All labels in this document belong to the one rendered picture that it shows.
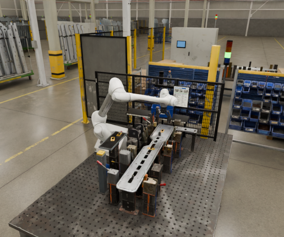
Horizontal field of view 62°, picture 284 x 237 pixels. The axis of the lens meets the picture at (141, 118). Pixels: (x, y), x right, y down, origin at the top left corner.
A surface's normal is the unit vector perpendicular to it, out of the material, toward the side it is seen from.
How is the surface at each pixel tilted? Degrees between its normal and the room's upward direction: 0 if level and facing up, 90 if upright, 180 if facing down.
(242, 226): 0
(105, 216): 0
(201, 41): 90
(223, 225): 0
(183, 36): 90
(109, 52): 89
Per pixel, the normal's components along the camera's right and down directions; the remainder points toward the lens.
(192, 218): 0.01, -0.92
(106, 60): -0.43, 0.36
